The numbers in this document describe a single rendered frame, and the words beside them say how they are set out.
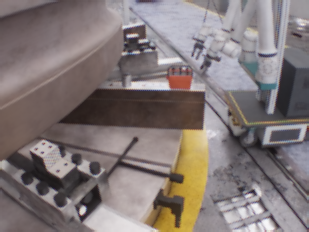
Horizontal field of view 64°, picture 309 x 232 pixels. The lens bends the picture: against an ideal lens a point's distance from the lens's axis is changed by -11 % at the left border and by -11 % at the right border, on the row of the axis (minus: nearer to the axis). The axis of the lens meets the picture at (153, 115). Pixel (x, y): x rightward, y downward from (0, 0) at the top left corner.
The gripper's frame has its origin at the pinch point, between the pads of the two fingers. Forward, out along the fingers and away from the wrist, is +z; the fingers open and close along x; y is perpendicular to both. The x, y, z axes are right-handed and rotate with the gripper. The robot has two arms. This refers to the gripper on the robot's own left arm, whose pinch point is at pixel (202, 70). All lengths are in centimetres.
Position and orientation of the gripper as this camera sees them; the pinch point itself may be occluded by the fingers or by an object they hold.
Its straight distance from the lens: 230.6
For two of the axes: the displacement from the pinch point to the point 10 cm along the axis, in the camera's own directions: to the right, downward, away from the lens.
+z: -3.4, 7.0, 6.2
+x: -1.3, 6.2, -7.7
